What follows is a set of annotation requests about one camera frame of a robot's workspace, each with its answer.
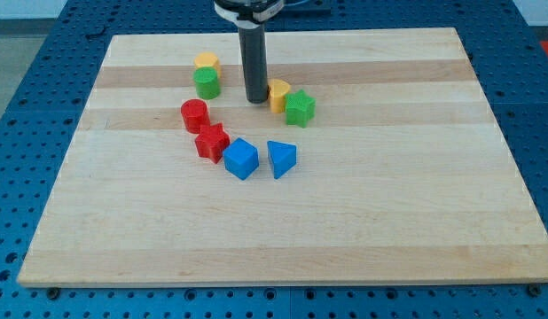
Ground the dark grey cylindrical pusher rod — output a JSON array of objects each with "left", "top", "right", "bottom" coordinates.
[{"left": 238, "top": 25, "right": 269, "bottom": 104}]

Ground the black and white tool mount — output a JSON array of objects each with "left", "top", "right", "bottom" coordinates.
[{"left": 214, "top": 0, "right": 284, "bottom": 29}]

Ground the green cylinder block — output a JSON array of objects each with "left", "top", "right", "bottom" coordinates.
[{"left": 192, "top": 66, "right": 221, "bottom": 100}]

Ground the yellow cylinder block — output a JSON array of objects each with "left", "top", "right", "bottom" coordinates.
[{"left": 193, "top": 51, "right": 222, "bottom": 77}]

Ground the yellow half-round block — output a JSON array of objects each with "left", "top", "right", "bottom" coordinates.
[{"left": 269, "top": 79, "right": 291, "bottom": 113}]

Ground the green star block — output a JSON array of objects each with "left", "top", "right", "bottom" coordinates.
[{"left": 285, "top": 89, "right": 316, "bottom": 128}]

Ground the red cylinder block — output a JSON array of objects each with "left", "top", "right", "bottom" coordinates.
[{"left": 180, "top": 99, "right": 210, "bottom": 134}]

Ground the red star block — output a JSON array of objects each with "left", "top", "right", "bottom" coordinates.
[{"left": 195, "top": 122, "right": 231, "bottom": 164}]

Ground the blue cube block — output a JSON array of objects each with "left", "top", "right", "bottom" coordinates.
[{"left": 223, "top": 137, "right": 259, "bottom": 180}]

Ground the blue triangle block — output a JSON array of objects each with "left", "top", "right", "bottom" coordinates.
[{"left": 267, "top": 141, "right": 297, "bottom": 179}]

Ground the light wooden board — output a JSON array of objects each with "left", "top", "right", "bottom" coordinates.
[{"left": 18, "top": 27, "right": 548, "bottom": 288}]

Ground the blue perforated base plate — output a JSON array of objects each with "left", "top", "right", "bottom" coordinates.
[{"left": 0, "top": 1, "right": 548, "bottom": 318}]

